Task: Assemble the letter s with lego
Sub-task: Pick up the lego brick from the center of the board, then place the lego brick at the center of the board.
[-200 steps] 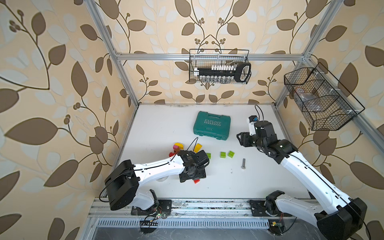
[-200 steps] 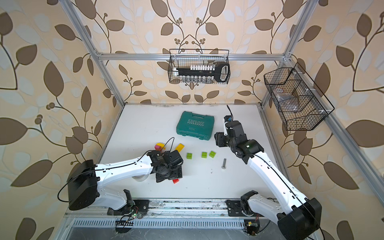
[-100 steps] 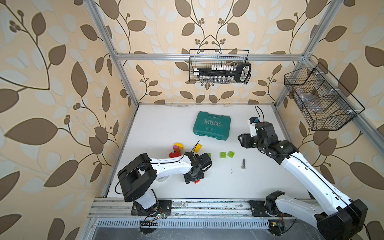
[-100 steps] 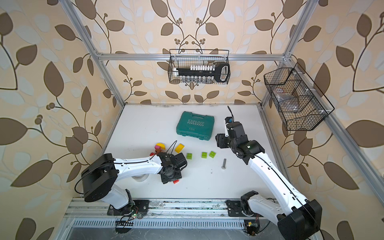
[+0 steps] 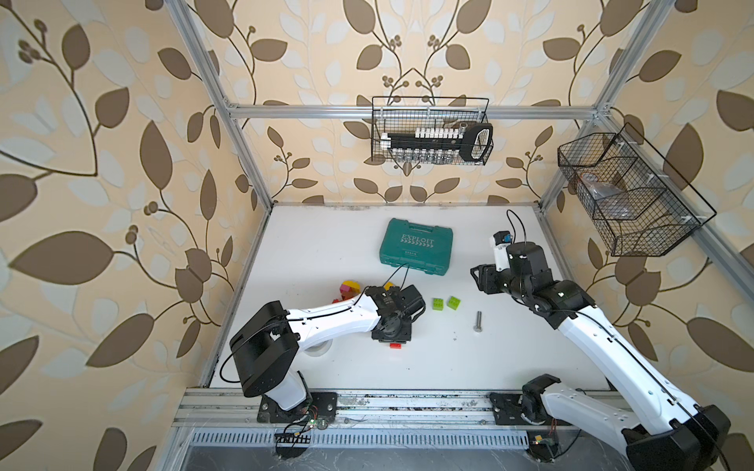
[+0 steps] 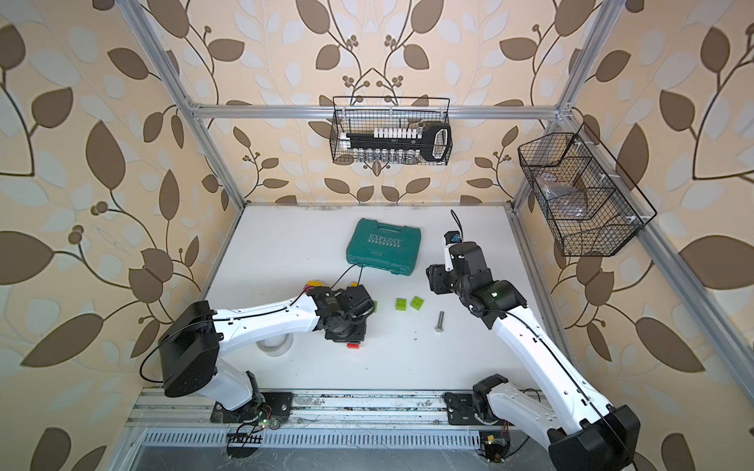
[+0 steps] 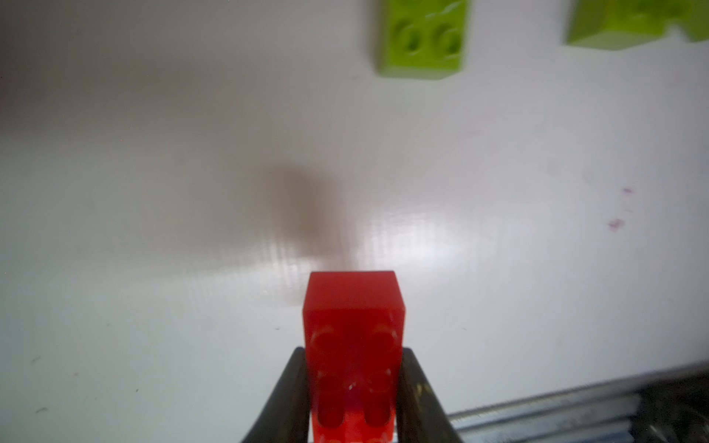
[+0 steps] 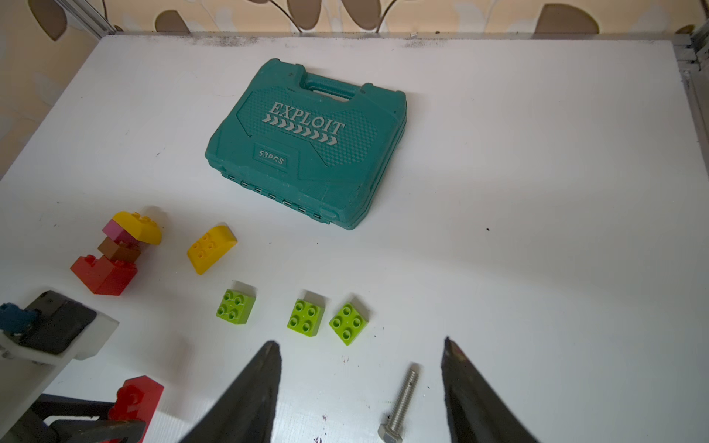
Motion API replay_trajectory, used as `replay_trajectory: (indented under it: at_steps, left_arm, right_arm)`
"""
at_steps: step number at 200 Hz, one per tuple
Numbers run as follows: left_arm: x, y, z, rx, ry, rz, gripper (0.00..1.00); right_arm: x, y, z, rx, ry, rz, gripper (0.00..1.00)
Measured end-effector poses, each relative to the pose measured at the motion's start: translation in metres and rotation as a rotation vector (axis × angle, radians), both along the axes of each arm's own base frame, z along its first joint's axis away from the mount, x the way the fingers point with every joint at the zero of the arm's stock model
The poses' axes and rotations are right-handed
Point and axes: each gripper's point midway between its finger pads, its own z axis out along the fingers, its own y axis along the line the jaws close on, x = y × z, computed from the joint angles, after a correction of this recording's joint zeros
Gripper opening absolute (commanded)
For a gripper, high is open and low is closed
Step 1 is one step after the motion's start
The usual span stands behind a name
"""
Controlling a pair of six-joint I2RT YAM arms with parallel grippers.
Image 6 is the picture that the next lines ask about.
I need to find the back wire basket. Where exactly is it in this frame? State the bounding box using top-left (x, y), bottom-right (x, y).
top-left (329, 95), bottom-right (453, 166)

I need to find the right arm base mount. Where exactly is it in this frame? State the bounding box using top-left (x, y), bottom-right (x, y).
top-left (443, 392), bottom-right (484, 426)

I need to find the black socket set rail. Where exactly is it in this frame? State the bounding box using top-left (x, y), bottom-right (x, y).
top-left (338, 122), bottom-right (453, 163)

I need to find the right wire basket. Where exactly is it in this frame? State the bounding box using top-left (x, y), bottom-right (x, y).
top-left (518, 124), bottom-right (658, 257)

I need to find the wire basket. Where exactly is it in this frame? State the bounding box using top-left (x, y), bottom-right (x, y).
top-left (518, 124), bottom-right (658, 257)
top-left (329, 95), bottom-right (453, 166)

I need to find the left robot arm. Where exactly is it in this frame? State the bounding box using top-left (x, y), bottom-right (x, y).
top-left (157, 285), bottom-right (376, 411)

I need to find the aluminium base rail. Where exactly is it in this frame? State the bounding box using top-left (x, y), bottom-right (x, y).
top-left (126, 389), bottom-right (455, 431)

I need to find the green tool case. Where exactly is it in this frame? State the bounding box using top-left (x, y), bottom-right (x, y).
top-left (346, 218), bottom-right (421, 276)

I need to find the steel hex bolt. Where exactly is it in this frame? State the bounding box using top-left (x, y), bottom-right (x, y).
top-left (435, 311), bottom-right (445, 333)

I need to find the clear tape roll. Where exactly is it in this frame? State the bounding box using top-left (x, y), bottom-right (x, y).
top-left (256, 334), bottom-right (295, 357)

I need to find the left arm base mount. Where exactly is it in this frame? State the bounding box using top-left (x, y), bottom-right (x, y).
top-left (210, 391), bottom-right (294, 428)

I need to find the clear plastic bag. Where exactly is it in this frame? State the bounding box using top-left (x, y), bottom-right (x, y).
top-left (536, 173), bottom-right (588, 221)

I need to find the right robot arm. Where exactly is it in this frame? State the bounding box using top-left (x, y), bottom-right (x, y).
top-left (426, 231), bottom-right (640, 470)

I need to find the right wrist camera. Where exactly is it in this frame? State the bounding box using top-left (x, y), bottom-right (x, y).
top-left (443, 231), bottom-right (463, 272)

